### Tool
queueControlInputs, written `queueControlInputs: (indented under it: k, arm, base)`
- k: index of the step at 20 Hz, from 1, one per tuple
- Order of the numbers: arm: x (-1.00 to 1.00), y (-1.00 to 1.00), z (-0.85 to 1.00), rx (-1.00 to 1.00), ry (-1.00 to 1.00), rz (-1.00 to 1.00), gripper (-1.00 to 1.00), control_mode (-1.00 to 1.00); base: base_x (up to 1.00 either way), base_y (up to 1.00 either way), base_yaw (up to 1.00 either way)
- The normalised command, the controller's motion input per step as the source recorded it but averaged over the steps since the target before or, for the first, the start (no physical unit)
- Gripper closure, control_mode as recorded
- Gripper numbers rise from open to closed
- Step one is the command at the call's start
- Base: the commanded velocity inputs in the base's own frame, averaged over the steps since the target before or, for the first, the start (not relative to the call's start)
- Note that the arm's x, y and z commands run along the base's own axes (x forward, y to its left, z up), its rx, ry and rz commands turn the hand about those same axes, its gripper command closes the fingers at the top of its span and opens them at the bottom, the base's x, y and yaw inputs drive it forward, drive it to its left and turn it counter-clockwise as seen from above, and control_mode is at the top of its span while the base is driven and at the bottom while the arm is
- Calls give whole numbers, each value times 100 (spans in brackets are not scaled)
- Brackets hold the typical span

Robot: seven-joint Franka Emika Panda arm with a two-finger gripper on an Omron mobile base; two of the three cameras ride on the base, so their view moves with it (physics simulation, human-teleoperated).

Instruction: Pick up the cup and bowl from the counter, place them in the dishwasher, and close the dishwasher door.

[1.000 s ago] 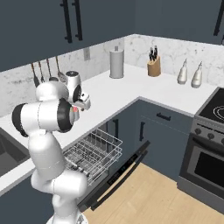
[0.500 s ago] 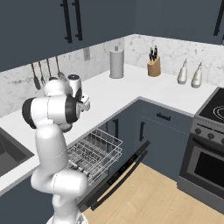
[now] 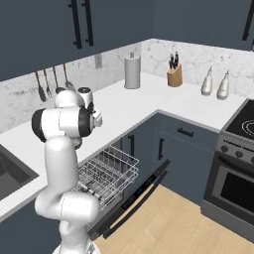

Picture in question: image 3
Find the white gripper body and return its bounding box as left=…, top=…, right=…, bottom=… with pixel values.
left=89, top=102, right=104, bottom=129

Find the dark blue base cupboard door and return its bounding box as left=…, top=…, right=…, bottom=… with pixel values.
left=120, top=113, right=159, bottom=182
left=155, top=131, right=216, bottom=206

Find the black dishwasher door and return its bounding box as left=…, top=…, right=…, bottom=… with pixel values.
left=86, top=158, right=172, bottom=241

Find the white paper towel roll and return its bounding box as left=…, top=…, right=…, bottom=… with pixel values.
left=123, top=52, right=143, bottom=90

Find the wooden knife block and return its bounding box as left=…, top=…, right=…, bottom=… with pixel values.
left=166, top=51, right=184, bottom=88

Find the dark blue drawer front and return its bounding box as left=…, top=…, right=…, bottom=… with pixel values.
left=158, top=112, right=220, bottom=154

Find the dark grey sink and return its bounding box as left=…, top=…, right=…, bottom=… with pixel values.
left=0, top=143, right=41, bottom=201

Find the grey and black cooker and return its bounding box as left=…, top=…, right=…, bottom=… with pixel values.
left=200, top=97, right=254, bottom=245

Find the black base cupboard handle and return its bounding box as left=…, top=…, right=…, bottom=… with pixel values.
left=157, top=137, right=166, bottom=162
left=127, top=134, right=136, bottom=159

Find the brown-handled hanging spatula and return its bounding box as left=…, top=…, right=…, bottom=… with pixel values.
left=62, top=63, right=77, bottom=93

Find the white wire dishwasher rack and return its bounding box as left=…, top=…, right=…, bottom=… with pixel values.
left=72, top=170, right=139, bottom=212
left=78, top=145, right=140, bottom=189

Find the brown-handled hanging ladle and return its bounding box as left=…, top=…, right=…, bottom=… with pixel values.
left=52, top=65, right=66, bottom=95

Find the grey wall socket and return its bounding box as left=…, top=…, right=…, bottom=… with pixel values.
left=94, top=54, right=103, bottom=69

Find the brown-handled hanging fork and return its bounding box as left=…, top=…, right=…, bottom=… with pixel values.
left=43, top=68, right=54, bottom=99

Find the black drawer handle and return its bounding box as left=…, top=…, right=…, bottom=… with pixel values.
left=177, top=127, right=194, bottom=138

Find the black dishwasher door handle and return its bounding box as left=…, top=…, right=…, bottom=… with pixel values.
left=101, top=170, right=169, bottom=240

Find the black cupboard door handle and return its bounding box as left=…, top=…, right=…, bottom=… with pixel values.
left=80, top=0, right=94, bottom=48
left=67, top=0, right=83, bottom=51

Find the dark blue wall cupboard door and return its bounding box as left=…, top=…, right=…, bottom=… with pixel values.
left=80, top=0, right=155, bottom=58
left=0, top=0, right=82, bottom=82

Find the dark blue wall cupboard run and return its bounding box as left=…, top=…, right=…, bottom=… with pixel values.
left=152, top=0, right=254, bottom=53

